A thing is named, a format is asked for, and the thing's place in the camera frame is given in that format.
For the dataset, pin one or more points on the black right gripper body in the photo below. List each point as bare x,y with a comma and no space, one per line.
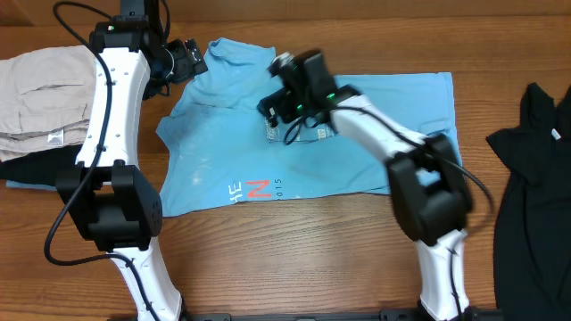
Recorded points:
272,109

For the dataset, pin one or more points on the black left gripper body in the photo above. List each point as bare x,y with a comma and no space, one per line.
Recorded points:
184,67

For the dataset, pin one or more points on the light blue printed t-shirt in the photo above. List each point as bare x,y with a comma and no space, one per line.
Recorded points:
222,151

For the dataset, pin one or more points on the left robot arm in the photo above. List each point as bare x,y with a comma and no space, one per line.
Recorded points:
108,198

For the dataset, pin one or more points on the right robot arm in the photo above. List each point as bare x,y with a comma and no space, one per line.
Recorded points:
429,193

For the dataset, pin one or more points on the pile of black clothes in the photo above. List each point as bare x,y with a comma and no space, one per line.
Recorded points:
531,247

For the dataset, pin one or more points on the folded beige trousers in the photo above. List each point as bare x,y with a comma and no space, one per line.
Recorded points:
46,100

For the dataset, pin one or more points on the folded dark navy garment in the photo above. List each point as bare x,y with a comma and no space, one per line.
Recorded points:
40,168

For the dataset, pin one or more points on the folded blue garment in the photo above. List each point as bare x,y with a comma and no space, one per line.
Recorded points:
13,184

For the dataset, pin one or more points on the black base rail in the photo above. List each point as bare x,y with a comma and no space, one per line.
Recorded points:
416,314

